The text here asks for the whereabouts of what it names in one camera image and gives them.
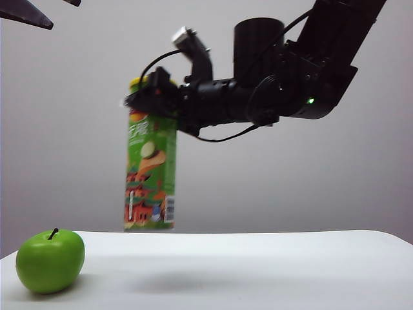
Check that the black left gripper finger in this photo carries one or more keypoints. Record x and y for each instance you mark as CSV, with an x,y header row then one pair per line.
x,y
26,14
72,2

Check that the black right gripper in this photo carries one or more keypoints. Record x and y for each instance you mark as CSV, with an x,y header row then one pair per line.
x,y
167,87

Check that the green chips can yellow lid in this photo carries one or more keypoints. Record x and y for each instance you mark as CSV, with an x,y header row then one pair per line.
x,y
148,168

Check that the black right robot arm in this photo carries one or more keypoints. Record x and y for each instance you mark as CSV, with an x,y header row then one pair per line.
x,y
322,64

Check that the green apple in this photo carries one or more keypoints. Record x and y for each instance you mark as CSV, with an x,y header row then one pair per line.
x,y
48,264

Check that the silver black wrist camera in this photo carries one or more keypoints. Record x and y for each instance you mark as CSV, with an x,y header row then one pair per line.
x,y
200,61

